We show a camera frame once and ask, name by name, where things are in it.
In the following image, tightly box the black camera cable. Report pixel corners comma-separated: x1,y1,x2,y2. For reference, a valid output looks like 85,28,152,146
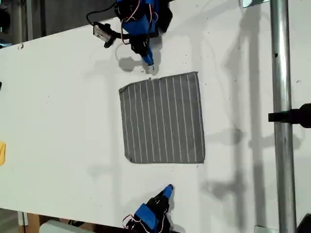
86,1,120,26

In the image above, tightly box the steel post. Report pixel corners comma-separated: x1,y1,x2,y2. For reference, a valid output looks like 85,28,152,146
269,0,299,233

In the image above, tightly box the metal bracket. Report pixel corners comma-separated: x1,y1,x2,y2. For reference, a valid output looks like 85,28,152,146
239,0,271,8

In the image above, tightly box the yellow object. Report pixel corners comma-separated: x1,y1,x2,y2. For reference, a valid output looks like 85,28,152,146
0,141,7,167

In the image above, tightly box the grey striped towel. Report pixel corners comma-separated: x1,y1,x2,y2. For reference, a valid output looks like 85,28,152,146
118,70,207,165

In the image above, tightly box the black camera box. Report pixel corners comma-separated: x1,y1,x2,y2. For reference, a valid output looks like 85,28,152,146
93,21,111,41

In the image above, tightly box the wooden table leg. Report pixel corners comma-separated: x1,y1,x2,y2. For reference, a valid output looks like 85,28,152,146
27,213,41,233

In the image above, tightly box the black clamp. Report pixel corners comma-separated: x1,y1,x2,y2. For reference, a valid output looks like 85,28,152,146
268,103,311,129

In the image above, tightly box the black rounded object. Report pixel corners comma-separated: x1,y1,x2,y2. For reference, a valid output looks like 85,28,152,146
296,213,311,233

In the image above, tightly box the red white servo wire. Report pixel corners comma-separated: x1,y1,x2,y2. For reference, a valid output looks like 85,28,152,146
122,213,137,229
120,18,133,46

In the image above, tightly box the short black camera stalk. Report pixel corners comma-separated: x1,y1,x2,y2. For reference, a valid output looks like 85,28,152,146
104,23,131,49

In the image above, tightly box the white box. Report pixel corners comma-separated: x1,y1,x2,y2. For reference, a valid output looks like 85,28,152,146
39,219,98,233

